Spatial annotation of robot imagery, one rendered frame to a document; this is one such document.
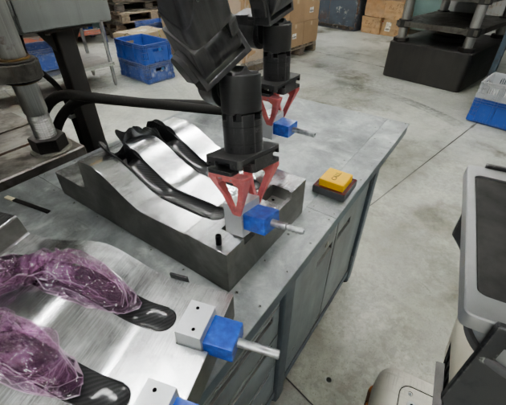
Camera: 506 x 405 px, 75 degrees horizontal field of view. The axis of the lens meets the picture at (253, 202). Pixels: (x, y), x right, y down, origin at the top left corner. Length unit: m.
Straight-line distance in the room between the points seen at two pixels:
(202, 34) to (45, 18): 0.88
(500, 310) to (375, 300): 1.34
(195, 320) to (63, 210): 0.48
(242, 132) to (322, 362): 1.12
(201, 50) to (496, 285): 0.36
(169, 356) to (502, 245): 0.39
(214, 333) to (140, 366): 0.10
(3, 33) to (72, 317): 0.74
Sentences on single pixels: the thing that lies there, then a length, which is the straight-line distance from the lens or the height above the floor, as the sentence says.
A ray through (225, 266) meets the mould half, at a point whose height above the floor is 0.86.
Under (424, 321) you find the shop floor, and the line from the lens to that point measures 1.67.
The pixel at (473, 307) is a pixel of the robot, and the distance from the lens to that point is 0.32.
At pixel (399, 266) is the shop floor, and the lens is 1.84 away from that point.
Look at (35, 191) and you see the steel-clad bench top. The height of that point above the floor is 0.80.
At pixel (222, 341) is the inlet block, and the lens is 0.45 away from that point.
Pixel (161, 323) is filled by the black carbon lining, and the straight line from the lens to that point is 0.50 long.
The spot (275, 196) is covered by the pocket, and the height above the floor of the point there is 0.86.
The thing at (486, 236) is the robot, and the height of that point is 1.04.
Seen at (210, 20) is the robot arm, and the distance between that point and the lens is 0.40.
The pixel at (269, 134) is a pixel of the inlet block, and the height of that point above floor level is 0.92.
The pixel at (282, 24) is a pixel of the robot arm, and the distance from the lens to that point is 0.72.
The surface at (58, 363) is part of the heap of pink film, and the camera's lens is 0.47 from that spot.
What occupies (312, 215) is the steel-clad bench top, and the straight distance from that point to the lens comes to 0.73.
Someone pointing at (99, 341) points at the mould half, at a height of 0.86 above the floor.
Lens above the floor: 1.26
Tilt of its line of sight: 37 degrees down
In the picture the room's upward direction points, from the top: straight up
